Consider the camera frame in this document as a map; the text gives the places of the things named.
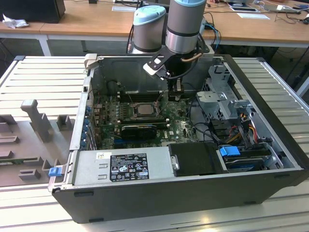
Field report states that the black open PC case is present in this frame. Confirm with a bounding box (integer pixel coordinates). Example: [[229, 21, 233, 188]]
[[48, 53, 309, 224]]

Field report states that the coloured wire bundle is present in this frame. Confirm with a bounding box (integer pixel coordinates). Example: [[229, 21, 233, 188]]
[[226, 120, 257, 144]]

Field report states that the crumpled white paper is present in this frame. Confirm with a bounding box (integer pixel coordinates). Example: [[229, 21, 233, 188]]
[[2, 13, 30, 29]]

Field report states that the black RAM slots bank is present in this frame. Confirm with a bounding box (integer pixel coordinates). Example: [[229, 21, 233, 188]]
[[118, 90, 163, 102], [119, 116, 170, 128]]

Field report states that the black internal cable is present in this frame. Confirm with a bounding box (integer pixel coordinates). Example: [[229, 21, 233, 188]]
[[187, 95, 219, 142]]

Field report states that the black box on desk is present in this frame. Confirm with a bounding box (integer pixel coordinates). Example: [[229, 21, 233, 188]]
[[0, 0, 66, 24]]

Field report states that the metal drive cage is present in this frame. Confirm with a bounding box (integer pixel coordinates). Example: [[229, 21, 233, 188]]
[[195, 64, 252, 123]]

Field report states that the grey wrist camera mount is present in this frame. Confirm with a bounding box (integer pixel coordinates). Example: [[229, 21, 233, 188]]
[[200, 45, 216, 59]]

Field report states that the blue cable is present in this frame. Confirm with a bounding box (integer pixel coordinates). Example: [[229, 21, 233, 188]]
[[205, 21, 222, 55]]

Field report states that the grey parts rack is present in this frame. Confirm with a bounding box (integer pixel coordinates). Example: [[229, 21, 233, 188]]
[[0, 99, 76, 188]]

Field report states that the black graphics card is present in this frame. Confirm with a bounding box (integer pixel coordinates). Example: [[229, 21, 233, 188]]
[[120, 124, 158, 140]]

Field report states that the black plastic shroud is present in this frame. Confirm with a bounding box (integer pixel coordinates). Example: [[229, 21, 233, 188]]
[[167, 142, 229, 177]]

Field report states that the grey case handle latch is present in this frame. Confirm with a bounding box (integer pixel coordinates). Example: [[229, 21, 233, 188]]
[[84, 53, 99, 71]]

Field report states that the green RAM stick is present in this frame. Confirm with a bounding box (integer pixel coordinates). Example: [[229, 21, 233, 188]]
[[0, 158, 26, 166]]

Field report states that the silver CPU plate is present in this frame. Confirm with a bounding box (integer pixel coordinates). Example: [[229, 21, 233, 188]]
[[137, 104, 155, 116]]

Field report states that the grey power supply unit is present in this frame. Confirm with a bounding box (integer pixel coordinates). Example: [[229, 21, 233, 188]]
[[71, 147, 175, 186]]

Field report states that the metal socket cover frame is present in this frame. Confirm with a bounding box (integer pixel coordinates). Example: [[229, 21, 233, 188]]
[[157, 93, 172, 115]]

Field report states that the green motherboard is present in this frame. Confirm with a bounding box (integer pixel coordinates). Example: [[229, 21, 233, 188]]
[[93, 93, 201, 149]]

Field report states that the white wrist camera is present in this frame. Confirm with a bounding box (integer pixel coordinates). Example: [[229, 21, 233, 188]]
[[142, 53, 171, 76]]

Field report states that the blue disk carrier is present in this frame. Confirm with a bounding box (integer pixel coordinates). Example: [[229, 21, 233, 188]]
[[218, 145, 266, 173]]

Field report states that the CPU socket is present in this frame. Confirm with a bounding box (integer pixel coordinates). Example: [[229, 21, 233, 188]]
[[130, 101, 162, 119]]

